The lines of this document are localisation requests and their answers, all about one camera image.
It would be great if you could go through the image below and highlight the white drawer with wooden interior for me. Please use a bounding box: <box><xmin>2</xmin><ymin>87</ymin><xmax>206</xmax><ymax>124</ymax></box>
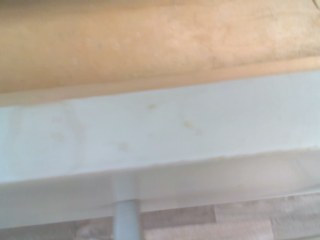
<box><xmin>0</xmin><ymin>0</ymin><xmax>320</xmax><ymax>230</ymax></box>

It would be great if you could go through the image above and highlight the grey curved drawer handle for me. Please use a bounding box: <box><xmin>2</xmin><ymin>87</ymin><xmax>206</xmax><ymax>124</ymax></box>
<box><xmin>111</xmin><ymin>198</ymin><xmax>142</xmax><ymax>240</ymax></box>

